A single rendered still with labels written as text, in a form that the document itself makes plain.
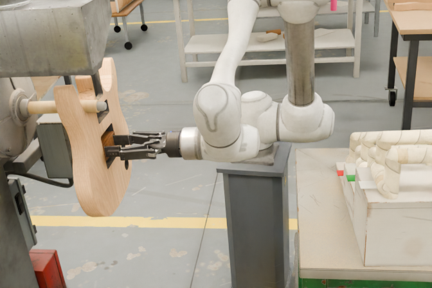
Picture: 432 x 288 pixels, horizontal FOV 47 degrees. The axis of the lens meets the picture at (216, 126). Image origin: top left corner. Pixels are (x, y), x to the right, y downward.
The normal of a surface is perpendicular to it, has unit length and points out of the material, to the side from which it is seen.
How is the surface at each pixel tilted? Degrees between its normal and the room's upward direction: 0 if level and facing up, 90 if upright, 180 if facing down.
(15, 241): 90
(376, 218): 90
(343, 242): 0
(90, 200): 98
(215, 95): 46
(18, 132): 97
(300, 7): 116
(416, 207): 90
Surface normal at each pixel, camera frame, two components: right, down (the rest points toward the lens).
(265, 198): -0.26, 0.43
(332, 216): -0.07, -0.90
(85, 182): -0.13, 0.25
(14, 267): 0.99, -0.01
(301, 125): -0.14, 0.68
